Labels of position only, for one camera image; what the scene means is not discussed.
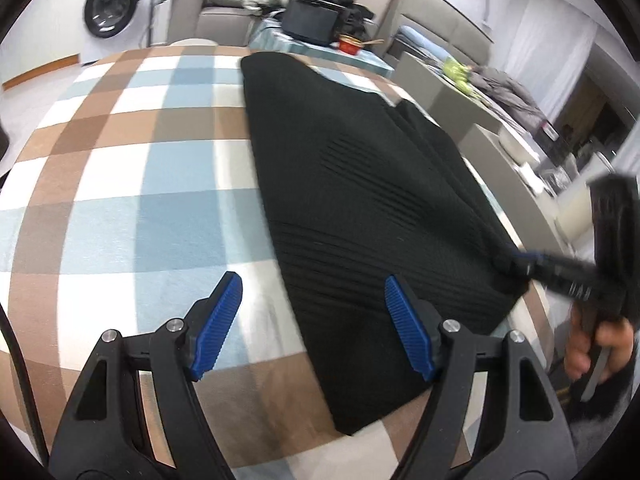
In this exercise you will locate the red bowl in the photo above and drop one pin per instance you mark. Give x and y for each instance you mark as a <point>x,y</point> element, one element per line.
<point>350,46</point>

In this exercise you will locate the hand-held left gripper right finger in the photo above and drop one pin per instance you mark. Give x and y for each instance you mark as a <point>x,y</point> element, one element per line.
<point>410,330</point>

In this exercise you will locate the white curtain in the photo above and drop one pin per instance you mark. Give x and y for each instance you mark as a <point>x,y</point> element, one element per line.
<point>550,45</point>

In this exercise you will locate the blue pillow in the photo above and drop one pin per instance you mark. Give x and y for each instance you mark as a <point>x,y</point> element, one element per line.
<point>420,42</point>

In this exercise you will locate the black knit sweater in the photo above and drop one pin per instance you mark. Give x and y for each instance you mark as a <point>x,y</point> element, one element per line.
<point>360,185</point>

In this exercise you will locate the wooden spoon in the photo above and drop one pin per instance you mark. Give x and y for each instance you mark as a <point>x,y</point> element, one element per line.
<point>372,42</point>

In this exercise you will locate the green plush toy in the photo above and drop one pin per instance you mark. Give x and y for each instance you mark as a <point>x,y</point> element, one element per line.
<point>457,72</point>

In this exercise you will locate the grey clothes pile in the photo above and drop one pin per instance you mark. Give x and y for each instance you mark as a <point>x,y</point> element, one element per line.
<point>510,95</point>

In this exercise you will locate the white washing machine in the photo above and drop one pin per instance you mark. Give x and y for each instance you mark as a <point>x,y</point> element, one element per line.
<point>110,7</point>

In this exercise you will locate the white round stool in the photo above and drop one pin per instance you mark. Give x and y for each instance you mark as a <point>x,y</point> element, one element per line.
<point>192,41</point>

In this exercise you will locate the teal checked tablecloth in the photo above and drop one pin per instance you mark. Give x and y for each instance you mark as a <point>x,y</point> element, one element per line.
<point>350,60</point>

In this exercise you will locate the grey armchair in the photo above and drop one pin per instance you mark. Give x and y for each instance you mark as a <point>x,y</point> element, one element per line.
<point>220,25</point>

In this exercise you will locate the person's right hand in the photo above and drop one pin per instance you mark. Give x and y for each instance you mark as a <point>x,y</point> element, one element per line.
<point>575,355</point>

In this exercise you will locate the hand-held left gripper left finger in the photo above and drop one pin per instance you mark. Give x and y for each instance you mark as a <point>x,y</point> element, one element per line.
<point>215,330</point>

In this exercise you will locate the checked blanket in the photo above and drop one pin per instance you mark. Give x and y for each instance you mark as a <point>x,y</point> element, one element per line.
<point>125,185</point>

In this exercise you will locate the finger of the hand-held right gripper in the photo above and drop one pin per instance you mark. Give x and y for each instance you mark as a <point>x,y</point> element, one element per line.
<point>560,270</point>

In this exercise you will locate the grey sectional sofa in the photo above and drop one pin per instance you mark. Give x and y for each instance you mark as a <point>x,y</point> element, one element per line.
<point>450,15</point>

